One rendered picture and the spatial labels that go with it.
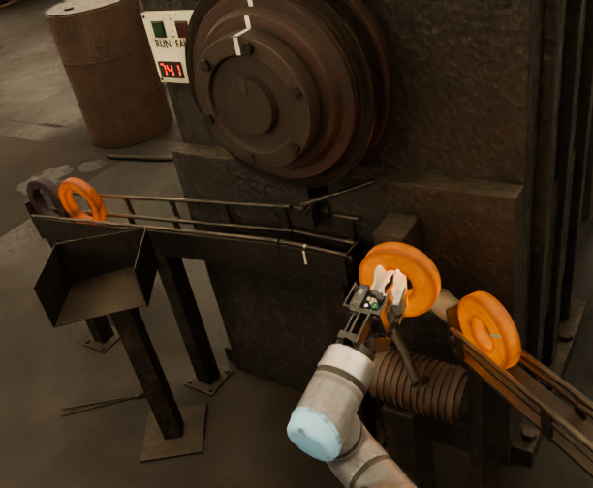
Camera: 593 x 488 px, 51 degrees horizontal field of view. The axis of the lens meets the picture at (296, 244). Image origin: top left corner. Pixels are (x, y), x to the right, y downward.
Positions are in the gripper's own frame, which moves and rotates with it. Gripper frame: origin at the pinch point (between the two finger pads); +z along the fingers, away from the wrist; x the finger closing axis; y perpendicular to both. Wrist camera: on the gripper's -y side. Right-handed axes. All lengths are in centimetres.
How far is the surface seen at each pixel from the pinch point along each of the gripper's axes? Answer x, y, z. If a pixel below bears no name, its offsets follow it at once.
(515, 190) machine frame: -13.3, -5.3, 29.5
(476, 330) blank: -13.0, -16.2, 1.2
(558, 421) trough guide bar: -32.1, -9.7, -15.0
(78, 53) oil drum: 283, -69, 149
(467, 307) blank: -11.3, -11.0, 2.8
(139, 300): 73, -23, -12
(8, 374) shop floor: 166, -81, -33
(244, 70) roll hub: 34.7, 29.5, 19.0
